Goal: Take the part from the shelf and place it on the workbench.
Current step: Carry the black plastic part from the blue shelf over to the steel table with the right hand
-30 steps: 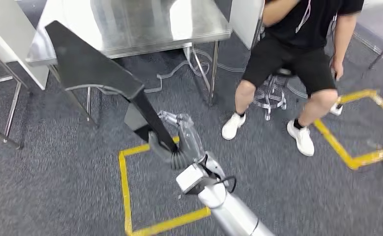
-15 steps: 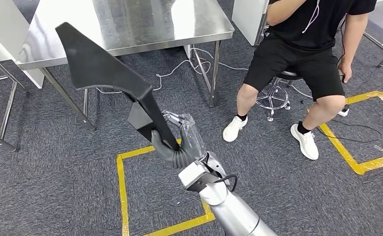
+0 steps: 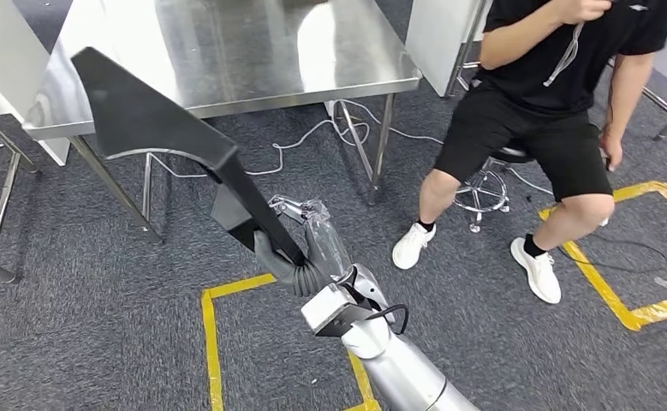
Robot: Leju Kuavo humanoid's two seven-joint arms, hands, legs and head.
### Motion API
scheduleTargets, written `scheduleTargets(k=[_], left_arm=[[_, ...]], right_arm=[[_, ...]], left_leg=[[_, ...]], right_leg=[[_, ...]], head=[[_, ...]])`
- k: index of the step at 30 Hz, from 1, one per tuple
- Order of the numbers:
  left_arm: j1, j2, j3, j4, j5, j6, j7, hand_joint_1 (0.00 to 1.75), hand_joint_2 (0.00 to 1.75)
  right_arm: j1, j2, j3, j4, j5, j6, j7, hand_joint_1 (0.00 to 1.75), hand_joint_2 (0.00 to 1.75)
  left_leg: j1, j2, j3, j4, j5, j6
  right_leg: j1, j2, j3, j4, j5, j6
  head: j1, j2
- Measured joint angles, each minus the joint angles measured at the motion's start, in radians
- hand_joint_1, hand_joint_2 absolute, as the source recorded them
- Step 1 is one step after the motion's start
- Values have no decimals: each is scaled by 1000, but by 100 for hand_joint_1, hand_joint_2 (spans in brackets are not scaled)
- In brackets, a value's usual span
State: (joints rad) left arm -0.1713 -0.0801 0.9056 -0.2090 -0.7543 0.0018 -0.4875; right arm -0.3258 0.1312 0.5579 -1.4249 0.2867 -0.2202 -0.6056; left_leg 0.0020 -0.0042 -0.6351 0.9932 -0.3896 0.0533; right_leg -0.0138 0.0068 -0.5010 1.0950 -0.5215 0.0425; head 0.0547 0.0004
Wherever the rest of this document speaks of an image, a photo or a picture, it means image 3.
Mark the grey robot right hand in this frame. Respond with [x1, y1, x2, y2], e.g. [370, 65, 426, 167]
[253, 194, 355, 298]

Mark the person's left hand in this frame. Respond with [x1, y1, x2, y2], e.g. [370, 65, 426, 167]
[598, 131, 625, 172]

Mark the person's right hand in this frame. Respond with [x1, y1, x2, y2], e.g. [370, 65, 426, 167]
[549, 0, 613, 25]

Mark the black plastic car part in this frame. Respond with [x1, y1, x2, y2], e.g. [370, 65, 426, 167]
[70, 46, 307, 268]

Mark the stainless steel workbench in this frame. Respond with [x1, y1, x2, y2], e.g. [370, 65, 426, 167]
[21, 0, 424, 242]

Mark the person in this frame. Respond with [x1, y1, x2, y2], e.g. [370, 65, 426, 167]
[391, 0, 667, 306]

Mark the chrome swivel stool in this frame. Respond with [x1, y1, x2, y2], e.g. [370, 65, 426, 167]
[452, 144, 533, 235]

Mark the white partition panel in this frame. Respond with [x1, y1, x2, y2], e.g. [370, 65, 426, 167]
[0, 0, 72, 167]
[404, 0, 488, 98]

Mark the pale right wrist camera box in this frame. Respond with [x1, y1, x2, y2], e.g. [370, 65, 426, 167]
[301, 283, 361, 337]

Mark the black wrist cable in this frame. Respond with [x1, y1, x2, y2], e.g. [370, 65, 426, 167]
[366, 303, 411, 337]

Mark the white floor cable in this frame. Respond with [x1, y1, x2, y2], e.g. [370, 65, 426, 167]
[151, 98, 556, 197]

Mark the black floor cable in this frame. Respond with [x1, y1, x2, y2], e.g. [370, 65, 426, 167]
[556, 231, 667, 277]

